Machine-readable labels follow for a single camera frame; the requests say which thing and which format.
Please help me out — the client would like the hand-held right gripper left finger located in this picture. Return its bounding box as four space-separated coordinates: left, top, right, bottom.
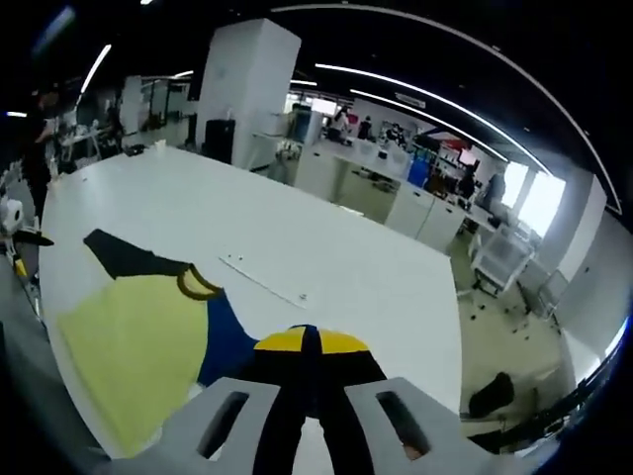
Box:
111 325 316 475

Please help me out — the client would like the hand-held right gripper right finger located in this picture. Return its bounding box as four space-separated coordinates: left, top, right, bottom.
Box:
316 326 526 475

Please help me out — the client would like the yellow blue black garment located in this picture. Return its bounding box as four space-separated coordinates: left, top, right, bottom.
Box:
56 229 263 459

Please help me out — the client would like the black bag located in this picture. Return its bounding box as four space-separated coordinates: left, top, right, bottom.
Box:
466 371 516 420

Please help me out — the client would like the black cabinet box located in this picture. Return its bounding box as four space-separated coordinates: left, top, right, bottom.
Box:
204 118 236 165

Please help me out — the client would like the white square pillar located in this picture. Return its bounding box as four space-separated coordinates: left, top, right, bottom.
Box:
195 18 303 170
558 171 613 279

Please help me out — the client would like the blue storage box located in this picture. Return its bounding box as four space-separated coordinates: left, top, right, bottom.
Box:
407 149 430 190

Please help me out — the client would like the bright window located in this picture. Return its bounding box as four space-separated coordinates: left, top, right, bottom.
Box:
503 161 566 239

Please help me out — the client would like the white teal cabinet machine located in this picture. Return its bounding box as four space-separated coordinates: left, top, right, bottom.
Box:
288 107 326 145

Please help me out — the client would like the white wire cart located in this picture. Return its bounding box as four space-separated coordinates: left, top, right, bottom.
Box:
468 221 536 299

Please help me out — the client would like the wall poster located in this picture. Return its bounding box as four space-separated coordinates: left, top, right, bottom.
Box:
434 137 482 167

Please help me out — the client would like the curved ceiling rail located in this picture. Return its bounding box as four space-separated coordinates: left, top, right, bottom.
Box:
270 4 623 215

